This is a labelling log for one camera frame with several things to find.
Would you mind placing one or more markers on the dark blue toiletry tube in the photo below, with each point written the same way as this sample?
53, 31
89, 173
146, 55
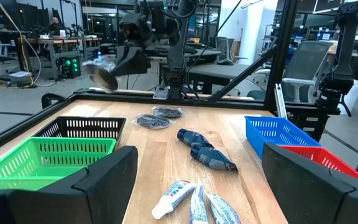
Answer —
211, 158
193, 138

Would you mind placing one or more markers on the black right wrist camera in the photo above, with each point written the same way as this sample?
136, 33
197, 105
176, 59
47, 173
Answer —
134, 28

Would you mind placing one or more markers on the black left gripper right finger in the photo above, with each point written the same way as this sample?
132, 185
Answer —
315, 196

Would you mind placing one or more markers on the blue plastic basket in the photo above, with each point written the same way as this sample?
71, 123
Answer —
253, 137

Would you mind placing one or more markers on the black item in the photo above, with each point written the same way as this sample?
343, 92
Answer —
152, 121
168, 112
102, 77

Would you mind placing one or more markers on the black control box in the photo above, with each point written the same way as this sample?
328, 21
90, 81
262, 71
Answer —
309, 124

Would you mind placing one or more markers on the grey mesh office chair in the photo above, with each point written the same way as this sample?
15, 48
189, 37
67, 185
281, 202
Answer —
306, 65

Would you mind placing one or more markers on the white travel toothpaste tube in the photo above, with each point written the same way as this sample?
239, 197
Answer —
222, 210
174, 196
197, 205

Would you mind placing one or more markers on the dark grey office table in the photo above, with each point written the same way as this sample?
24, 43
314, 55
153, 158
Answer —
219, 71

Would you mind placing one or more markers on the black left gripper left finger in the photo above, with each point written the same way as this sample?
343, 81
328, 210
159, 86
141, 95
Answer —
73, 202

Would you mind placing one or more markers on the black plastic basket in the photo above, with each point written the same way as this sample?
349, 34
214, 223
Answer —
89, 118

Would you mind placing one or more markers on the green plastic basket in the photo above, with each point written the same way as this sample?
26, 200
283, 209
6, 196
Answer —
26, 161

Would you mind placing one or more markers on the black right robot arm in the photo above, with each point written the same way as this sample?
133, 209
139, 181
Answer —
179, 62

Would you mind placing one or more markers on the person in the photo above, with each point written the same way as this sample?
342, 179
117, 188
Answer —
54, 26

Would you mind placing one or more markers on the black aluminium table frame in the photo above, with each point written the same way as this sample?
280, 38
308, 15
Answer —
284, 46

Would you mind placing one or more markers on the red plastic basket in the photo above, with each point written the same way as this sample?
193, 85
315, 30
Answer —
353, 172

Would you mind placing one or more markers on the computer tower with green lights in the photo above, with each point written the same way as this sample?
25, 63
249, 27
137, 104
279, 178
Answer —
70, 67

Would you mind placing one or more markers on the wooden top workbench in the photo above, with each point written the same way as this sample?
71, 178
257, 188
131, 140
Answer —
57, 41

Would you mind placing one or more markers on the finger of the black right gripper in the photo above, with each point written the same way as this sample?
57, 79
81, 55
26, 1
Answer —
130, 62

